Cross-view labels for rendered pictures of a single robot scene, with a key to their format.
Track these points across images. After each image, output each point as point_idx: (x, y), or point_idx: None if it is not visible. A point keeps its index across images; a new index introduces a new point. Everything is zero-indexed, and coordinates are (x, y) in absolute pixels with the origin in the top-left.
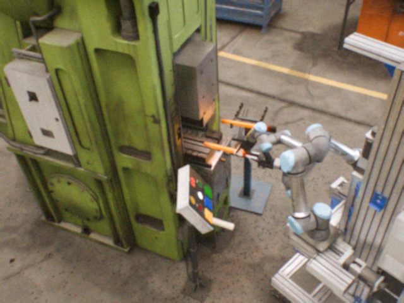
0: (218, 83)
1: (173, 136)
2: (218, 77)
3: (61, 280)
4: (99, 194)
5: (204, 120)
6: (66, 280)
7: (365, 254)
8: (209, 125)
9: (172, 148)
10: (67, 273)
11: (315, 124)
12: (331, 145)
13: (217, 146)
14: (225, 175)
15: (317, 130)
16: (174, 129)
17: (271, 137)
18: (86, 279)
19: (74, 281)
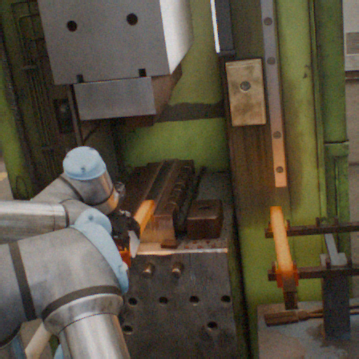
0: (314, 104)
1: (37, 106)
2: (313, 82)
3: (26, 321)
4: None
5: (85, 102)
6: (26, 326)
7: None
8: (248, 205)
9: (15, 126)
10: (41, 321)
11: (94, 225)
12: (62, 346)
13: (139, 216)
14: (193, 348)
15: (53, 233)
16: (37, 87)
17: (52, 199)
18: (28, 344)
19: (24, 334)
